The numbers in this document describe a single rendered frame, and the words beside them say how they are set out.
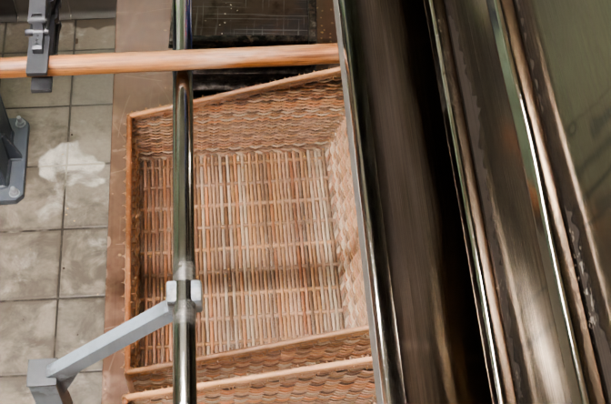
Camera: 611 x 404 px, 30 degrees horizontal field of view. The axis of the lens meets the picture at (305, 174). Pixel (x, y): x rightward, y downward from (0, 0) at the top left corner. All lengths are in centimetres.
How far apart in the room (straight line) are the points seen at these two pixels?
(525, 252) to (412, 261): 16
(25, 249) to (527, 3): 210
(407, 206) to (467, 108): 13
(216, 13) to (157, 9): 35
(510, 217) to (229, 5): 123
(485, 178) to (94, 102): 209
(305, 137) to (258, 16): 26
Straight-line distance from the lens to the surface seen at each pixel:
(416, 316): 121
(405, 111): 137
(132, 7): 261
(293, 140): 230
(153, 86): 246
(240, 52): 167
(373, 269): 121
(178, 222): 154
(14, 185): 305
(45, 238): 297
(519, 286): 114
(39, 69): 168
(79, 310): 285
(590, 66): 92
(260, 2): 230
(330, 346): 189
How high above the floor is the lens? 247
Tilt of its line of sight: 55 degrees down
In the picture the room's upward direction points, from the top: 1 degrees clockwise
